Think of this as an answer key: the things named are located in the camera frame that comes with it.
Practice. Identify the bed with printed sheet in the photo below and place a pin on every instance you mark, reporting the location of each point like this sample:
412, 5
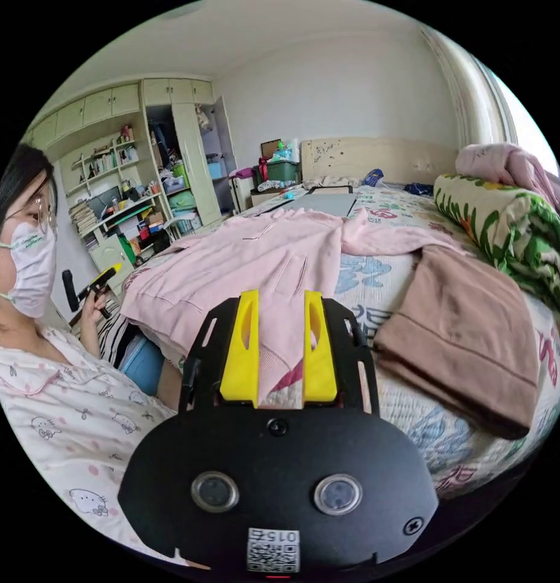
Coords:
380, 278

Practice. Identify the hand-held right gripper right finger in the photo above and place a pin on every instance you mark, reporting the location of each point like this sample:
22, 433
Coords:
320, 364

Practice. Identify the blue bag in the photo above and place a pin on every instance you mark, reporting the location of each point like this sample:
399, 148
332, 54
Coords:
374, 177

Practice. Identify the pink long sleeve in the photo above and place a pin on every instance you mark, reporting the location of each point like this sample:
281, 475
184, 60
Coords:
243, 259

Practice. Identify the cream shelf unit with desk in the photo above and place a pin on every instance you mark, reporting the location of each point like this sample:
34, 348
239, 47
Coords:
102, 182

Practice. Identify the blue plastic tub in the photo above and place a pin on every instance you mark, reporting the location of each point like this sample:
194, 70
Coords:
142, 364

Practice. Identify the cream curtain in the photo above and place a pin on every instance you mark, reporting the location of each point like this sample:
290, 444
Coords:
467, 82

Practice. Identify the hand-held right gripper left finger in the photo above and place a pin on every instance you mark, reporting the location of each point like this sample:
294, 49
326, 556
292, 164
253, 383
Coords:
238, 360

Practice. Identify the person's body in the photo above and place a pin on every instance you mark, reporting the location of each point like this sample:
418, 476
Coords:
57, 410

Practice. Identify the folded brown garment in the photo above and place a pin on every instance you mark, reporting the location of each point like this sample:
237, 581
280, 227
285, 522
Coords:
462, 332

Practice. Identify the cream wardrobe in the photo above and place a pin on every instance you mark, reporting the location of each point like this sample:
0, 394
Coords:
189, 150

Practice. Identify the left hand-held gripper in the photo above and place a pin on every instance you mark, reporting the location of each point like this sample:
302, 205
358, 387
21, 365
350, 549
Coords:
92, 291

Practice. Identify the flat grey board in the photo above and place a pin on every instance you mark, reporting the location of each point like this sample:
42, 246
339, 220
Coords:
321, 202

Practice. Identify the person's left forearm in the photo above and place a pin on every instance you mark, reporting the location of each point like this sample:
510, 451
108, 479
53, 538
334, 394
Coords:
89, 341

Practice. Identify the rolled floral green blanket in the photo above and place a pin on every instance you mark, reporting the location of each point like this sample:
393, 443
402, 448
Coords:
503, 227

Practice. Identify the window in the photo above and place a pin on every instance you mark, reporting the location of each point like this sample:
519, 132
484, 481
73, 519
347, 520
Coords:
526, 123

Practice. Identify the green storage box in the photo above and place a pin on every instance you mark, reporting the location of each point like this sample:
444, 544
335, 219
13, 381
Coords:
282, 169

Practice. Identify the pink quilt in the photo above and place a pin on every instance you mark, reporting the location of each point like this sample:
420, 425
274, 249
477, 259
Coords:
503, 164

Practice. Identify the striped black and white cloth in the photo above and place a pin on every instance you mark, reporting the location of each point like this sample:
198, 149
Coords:
110, 334

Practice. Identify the person's left hand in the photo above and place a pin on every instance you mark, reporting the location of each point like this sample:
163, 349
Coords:
92, 314

